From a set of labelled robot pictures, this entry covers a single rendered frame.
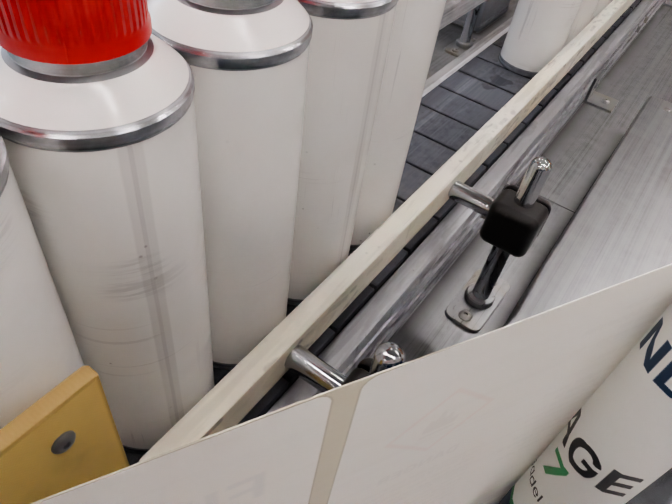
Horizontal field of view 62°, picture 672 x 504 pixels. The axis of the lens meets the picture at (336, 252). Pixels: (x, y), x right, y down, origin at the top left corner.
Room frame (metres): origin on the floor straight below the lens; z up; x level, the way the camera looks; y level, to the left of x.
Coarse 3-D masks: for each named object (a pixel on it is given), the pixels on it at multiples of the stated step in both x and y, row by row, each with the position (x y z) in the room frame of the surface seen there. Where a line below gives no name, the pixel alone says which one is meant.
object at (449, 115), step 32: (640, 0) 0.75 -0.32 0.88; (608, 32) 0.63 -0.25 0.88; (480, 64) 0.50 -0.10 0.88; (576, 64) 0.54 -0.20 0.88; (448, 96) 0.44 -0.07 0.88; (480, 96) 0.44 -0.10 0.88; (512, 96) 0.45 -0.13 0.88; (416, 128) 0.38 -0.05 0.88; (448, 128) 0.39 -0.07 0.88; (480, 128) 0.39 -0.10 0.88; (416, 160) 0.34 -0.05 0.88; (320, 352) 0.18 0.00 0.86; (288, 384) 0.15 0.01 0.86; (256, 416) 0.12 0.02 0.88
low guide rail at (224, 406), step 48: (624, 0) 0.63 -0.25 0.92; (576, 48) 0.49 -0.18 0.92; (528, 96) 0.39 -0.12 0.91; (480, 144) 0.32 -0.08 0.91; (432, 192) 0.26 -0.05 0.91; (384, 240) 0.21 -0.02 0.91; (336, 288) 0.17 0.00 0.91; (288, 336) 0.14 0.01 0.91; (240, 384) 0.12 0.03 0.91; (192, 432) 0.09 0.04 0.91
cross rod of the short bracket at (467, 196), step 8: (456, 184) 0.28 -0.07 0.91; (464, 184) 0.28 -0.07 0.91; (456, 192) 0.27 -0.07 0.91; (464, 192) 0.27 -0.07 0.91; (472, 192) 0.27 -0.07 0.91; (480, 192) 0.27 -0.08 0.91; (456, 200) 0.27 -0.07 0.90; (464, 200) 0.27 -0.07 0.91; (472, 200) 0.27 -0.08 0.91; (480, 200) 0.27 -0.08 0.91; (488, 200) 0.27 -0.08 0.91; (472, 208) 0.27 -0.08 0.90; (480, 208) 0.26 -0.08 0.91; (488, 208) 0.26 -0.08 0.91
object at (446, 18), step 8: (448, 0) 0.42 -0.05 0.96; (456, 0) 0.42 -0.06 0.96; (464, 0) 0.43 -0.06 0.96; (472, 0) 0.44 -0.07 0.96; (480, 0) 0.46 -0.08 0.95; (448, 8) 0.41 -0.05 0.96; (456, 8) 0.42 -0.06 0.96; (464, 8) 0.43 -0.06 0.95; (472, 8) 0.45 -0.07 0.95; (448, 16) 0.41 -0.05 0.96; (456, 16) 0.42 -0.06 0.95; (440, 24) 0.40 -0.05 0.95; (448, 24) 0.41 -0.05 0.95
